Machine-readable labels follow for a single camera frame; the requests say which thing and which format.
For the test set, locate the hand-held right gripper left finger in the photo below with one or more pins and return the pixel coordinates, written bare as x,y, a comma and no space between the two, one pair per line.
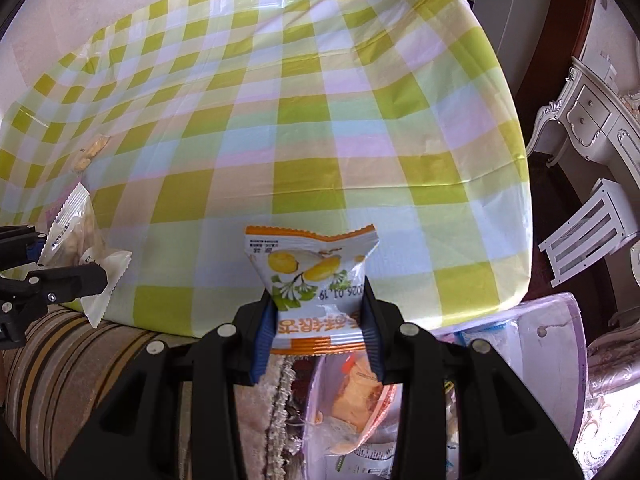
265,340

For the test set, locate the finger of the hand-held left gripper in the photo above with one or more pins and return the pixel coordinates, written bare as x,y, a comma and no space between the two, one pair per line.
20,245
75,280

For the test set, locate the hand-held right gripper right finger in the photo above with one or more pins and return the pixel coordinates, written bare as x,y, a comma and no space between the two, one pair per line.
374,340

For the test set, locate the white nut packet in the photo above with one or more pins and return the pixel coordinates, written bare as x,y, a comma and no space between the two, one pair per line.
75,230

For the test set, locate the white orange fruit print packet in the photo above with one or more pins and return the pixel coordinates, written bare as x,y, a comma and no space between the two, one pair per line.
310,270

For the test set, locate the small green white packet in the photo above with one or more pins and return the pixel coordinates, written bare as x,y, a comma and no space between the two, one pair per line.
365,467

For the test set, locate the purple white cardboard box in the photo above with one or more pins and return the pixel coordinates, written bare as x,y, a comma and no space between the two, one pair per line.
550,360

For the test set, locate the striped sofa blanket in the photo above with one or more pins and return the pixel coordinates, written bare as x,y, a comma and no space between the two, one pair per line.
50,385

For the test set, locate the small clear biscuit packet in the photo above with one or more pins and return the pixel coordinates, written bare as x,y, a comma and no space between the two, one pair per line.
92,150

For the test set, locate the green checked plastic tablecloth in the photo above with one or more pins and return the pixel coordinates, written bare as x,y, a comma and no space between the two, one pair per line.
300,135

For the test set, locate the pink floral bedspread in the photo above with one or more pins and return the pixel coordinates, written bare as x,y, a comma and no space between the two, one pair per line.
610,385

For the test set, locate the white slatted stool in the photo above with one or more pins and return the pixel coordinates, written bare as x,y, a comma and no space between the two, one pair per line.
590,225

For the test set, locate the white ornate dressing table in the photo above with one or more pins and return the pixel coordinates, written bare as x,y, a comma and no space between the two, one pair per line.
590,125

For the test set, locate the white cabinet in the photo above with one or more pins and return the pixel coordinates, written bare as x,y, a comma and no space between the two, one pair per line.
530,10

